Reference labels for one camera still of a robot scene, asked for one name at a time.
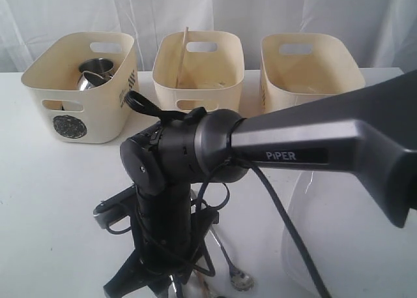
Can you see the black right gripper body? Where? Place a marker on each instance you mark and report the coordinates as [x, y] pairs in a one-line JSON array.
[[172, 239]]

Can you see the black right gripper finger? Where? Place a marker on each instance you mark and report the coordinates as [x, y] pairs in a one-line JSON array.
[[144, 268]]

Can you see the stainless steel mug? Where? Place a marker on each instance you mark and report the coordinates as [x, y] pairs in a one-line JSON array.
[[89, 80]]

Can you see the small steel cup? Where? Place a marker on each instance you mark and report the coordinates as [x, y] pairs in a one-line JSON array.
[[101, 66]]

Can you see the wooden chopstick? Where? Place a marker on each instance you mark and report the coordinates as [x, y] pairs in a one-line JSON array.
[[182, 53], [204, 286]]

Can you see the white ceramic bowl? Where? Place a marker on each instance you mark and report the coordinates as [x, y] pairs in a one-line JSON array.
[[71, 106]]

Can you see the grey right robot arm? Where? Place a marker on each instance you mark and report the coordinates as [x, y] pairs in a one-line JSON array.
[[369, 132]]

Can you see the stainless steel spoon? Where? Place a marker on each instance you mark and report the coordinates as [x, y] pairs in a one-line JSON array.
[[239, 279]]

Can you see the cream bin with circle mark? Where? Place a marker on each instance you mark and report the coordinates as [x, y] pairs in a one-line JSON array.
[[53, 78]]

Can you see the cream bin with triangle mark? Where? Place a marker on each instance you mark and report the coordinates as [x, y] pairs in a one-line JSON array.
[[212, 71]]

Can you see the cream bin with square mark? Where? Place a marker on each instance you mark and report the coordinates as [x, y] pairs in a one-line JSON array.
[[297, 68]]

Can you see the white curtain backdrop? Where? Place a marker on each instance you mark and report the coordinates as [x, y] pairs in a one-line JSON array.
[[378, 33]]

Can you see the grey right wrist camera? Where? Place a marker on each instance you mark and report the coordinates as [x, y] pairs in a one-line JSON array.
[[112, 210]]

